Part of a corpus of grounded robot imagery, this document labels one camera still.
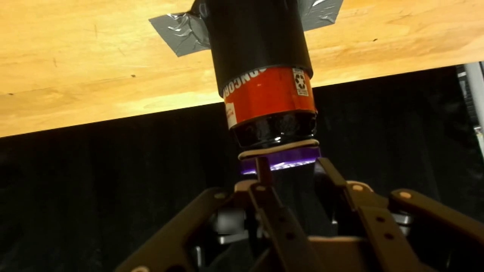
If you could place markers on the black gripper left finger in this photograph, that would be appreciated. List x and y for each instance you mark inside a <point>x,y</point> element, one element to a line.
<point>282,227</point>

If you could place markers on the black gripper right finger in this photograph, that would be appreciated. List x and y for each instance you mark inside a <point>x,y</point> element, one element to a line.
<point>372,227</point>

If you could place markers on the thin tan elastic band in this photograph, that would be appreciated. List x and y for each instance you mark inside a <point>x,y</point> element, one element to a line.
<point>280,148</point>

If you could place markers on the black bottle orange label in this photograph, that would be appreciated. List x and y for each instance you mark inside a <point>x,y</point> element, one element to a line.
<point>257,45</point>

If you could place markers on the gray metal pole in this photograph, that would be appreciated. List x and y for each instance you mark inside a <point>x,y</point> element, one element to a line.
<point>477,95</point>

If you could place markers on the small gray duct tape strip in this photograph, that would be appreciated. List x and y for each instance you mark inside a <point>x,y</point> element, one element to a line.
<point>179,32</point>

